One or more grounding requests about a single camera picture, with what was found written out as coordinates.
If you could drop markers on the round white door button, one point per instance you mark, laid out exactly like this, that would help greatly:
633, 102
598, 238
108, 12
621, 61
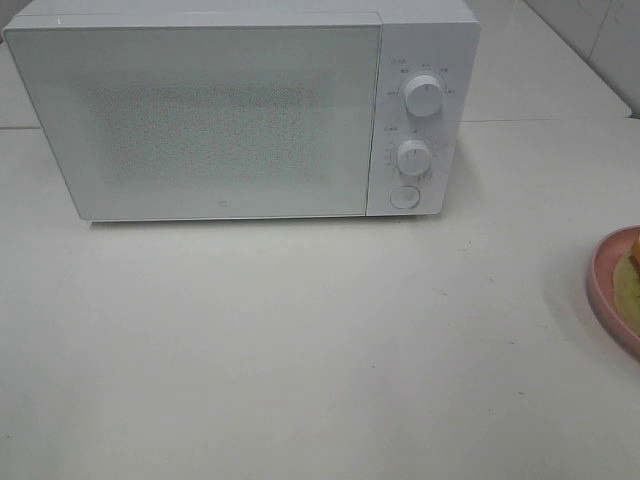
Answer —
405, 197

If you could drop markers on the pink round plate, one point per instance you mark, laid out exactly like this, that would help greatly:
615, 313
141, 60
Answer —
600, 287

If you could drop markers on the upper white power knob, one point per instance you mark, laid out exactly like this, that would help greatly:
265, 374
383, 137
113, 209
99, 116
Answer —
423, 95

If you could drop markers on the lower white timer knob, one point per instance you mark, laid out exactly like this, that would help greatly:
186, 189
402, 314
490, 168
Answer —
414, 157

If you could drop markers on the white microwave oven body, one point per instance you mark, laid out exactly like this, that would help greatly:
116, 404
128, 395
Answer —
433, 37

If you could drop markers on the white microwave door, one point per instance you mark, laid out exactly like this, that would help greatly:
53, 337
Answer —
205, 123

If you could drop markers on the white bread sandwich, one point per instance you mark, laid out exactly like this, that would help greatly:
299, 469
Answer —
626, 285

